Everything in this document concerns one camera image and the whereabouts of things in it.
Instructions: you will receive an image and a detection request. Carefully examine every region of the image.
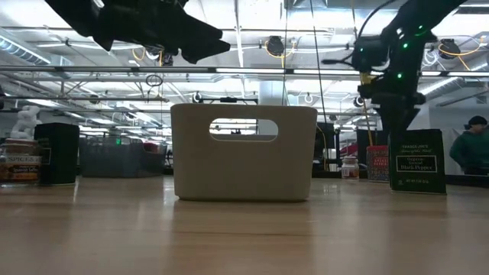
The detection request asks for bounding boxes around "dark grey plastic bin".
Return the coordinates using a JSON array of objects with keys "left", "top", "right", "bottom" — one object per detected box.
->
[{"left": 79, "top": 136, "right": 168, "bottom": 179}]

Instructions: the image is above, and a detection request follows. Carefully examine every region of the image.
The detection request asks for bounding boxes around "white plastic bin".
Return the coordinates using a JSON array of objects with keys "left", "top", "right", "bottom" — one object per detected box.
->
[{"left": 170, "top": 102, "right": 319, "bottom": 202}]

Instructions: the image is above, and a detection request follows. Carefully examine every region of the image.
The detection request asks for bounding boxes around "person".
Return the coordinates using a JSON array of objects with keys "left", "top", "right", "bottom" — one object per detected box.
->
[{"left": 449, "top": 115, "right": 489, "bottom": 176}]

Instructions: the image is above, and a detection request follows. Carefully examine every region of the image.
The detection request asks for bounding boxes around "red-lid spice tin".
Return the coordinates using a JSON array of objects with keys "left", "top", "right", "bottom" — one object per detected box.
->
[{"left": 365, "top": 144, "right": 390, "bottom": 183}]

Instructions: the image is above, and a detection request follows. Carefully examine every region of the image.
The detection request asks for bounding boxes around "black pepper tin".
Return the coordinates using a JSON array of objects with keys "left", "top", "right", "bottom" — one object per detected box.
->
[
  {"left": 33, "top": 121, "right": 80, "bottom": 186},
  {"left": 388, "top": 128, "right": 447, "bottom": 195}
]

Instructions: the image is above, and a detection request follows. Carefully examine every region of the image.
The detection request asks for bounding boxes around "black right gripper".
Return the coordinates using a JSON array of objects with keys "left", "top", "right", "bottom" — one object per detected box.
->
[{"left": 358, "top": 72, "right": 427, "bottom": 134}]

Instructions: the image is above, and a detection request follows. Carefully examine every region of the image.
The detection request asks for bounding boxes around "black looped cable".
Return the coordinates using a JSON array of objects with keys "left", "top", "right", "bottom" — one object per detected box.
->
[{"left": 308, "top": 0, "right": 329, "bottom": 123}]

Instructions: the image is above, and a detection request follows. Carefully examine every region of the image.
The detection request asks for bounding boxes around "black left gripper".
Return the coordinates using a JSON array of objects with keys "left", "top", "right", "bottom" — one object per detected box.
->
[{"left": 93, "top": 0, "right": 232, "bottom": 65}]

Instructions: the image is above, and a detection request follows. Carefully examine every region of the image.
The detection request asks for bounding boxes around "black cable reel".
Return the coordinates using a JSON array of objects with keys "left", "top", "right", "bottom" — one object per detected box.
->
[
  {"left": 265, "top": 35, "right": 286, "bottom": 57},
  {"left": 439, "top": 37, "right": 462, "bottom": 60}
]

